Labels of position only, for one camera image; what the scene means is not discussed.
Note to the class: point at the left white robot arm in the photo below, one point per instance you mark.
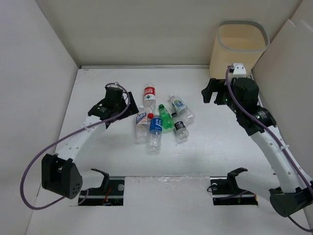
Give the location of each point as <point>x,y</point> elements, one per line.
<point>60,173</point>

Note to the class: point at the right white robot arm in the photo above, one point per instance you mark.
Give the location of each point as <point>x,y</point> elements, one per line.
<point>292,190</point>

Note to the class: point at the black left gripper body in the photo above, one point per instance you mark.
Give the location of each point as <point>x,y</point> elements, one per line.
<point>121,108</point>

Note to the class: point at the black label pepsi bottle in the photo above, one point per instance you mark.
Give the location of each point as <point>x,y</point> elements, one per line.
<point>180,129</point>

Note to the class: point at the cream plastic waste bin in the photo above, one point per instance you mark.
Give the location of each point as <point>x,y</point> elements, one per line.
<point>237,41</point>

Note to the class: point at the green plastic soda bottle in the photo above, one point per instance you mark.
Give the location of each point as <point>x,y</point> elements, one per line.
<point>167,121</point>

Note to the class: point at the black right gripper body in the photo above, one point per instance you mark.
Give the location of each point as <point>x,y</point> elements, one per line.
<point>230,103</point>

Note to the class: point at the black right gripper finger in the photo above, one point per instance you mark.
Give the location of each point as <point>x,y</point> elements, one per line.
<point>220,89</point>
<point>208,91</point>

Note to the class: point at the red label clear bottle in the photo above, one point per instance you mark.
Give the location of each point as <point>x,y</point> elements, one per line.
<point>150,98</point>

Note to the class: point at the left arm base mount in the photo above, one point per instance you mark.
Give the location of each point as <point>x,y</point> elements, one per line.
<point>101,189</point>

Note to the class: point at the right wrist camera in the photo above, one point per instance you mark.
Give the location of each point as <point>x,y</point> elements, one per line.
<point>238,70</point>

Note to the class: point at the blue label water bottle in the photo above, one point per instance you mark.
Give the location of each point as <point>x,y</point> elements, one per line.
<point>154,144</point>

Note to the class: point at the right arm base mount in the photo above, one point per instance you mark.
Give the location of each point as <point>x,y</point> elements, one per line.
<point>225,190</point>

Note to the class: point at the green white label bottle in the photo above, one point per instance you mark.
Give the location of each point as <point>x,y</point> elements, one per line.
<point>182,110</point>

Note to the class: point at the grapefruit label clear bottle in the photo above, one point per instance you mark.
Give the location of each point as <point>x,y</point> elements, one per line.
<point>141,125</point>

